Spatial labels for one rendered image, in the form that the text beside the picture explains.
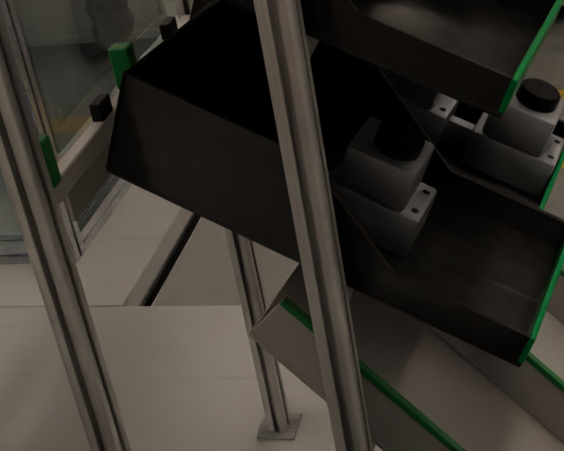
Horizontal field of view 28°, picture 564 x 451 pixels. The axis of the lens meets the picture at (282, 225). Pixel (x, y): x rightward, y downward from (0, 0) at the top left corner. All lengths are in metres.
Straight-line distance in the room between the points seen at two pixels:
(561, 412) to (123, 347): 0.64
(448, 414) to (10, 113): 0.37
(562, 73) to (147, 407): 3.03
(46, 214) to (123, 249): 0.89
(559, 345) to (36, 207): 0.48
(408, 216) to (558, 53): 3.60
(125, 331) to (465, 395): 0.64
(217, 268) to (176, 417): 0.59
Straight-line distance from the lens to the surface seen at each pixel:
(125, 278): 1.49
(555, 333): 0.98
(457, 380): 0.83
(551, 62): 4.20
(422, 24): 0.65
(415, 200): 0.71
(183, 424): 1.21
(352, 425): 0.70
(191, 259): 1.67
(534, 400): 0.86
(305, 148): 0.60
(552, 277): 0.71
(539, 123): 0.80
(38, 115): 1.48
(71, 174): 0.72
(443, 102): 0.84
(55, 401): 1.30
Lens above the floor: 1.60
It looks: 29 degrees down
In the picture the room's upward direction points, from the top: 11 degrees counter-clockwise
